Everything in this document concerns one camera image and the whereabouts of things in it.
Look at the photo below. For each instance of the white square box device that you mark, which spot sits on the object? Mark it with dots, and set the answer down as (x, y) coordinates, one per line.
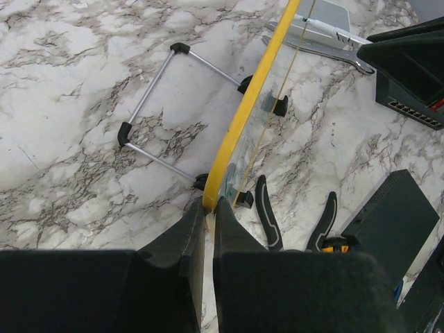
(327, 12)

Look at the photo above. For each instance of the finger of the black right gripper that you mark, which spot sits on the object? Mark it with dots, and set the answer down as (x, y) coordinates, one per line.
(411, 57)

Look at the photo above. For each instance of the black rectangular pad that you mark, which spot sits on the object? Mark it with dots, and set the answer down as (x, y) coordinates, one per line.
(393, 225)

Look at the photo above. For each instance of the black square pad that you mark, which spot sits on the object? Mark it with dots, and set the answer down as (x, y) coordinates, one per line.
(395, 98)

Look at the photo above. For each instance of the yellow framed whiteboard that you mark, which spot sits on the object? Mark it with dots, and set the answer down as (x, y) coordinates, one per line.
(234, 160)

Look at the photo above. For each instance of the silver open-end wrench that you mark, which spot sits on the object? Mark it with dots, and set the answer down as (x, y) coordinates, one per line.
(344, 55)

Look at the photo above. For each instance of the blue handled pliers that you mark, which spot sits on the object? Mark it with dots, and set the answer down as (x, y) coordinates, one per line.
(398, 291)

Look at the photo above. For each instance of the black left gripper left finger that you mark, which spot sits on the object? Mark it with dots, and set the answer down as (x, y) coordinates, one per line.
(157, 288)

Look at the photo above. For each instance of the green whiteboard marker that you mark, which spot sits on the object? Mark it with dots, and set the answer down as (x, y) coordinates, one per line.
(339, 34)

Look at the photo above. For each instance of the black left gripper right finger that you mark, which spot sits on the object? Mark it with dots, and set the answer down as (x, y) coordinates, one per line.
(258, 290)

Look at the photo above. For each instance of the silver wire whiteboard stand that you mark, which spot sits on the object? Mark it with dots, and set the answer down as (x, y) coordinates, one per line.
(174, 133)

